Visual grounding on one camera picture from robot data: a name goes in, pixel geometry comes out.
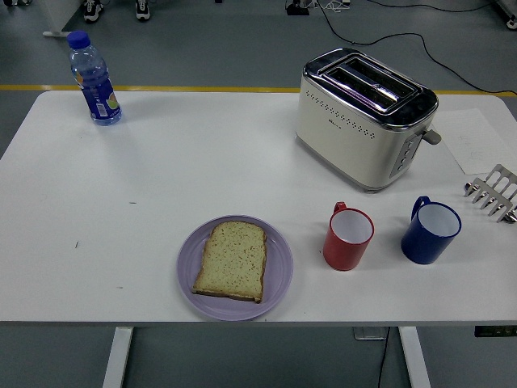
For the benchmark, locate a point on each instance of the bread slice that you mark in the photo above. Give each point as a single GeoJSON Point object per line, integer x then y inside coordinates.
{"type": "Point", "coordinates": [232, 262]}

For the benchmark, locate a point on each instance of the cream and chrome toaster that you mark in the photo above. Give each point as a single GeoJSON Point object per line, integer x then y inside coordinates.
{"type": "Point", "coordinates": [347, 137]}

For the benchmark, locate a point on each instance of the purple plate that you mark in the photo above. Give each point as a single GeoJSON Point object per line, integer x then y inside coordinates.
{"type": "Point", "coordinates": [278, 275]}

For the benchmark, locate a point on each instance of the red mug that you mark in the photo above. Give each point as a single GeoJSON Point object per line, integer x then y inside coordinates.
{"type": "Point", "coordinates": [343, 252]}

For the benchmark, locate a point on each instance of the blue mug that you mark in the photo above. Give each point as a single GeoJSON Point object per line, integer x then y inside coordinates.
{"type": "Point", "coordinates": [424, 246]}

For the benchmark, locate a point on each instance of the blue water bottle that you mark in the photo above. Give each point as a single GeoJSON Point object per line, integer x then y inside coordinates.
{"type": "Point", "coordinates": [99, 97]}

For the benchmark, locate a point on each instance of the black power strip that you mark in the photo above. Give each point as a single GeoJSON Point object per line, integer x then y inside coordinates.
{"type": "Point", "coordinates": [298, 9]}

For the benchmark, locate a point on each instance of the white table leg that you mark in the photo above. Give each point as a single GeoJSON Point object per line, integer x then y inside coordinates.
{"type": "Point", "coordinates": [414, 355]}
{"type": "Point", "coordinates": [118, 355]}

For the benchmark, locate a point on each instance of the white paper sheet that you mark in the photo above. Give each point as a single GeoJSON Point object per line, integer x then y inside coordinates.
{"type": "Point", "coordinates": [468, 137]}

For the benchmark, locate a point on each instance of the black and white sneaker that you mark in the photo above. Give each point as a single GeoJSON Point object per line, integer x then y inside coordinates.
{"type": "Point", "coordinates": [92, 10]}
{"type": "Point", "coordinates": [142, 10]}

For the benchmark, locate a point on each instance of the metal toast rack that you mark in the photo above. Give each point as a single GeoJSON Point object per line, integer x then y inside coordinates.
{"type": "Point", "coordinates": [498, 190]}

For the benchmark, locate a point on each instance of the black table control panel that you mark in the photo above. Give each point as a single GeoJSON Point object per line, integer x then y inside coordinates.
{"type": "Point", "coordinates": [494, 331]}

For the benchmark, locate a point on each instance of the grey metal stand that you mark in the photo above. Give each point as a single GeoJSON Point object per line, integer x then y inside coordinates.
{"type": "Point", "coordinates": [508, 14]}

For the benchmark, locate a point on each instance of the clear bracket under table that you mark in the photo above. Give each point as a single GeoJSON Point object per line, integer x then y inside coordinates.
{"type": "Point", "coordinates": [369, 334]}

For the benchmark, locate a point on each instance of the white desk leg frame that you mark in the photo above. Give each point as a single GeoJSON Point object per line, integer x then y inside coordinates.
{"type": "Point", "coordinates": [58, 20]}

